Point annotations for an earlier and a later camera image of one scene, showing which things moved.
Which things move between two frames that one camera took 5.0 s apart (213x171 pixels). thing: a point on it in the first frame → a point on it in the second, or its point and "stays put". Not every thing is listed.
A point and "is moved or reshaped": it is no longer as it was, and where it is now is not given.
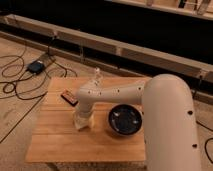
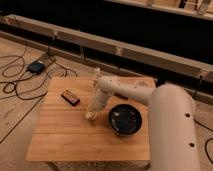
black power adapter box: (36, 66) stays put
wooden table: (56, 140) stays put
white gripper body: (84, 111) → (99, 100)
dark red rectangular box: (68, 97) stays put
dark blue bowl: (125, 119) stays put
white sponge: (81, 121) is moved or reshaped
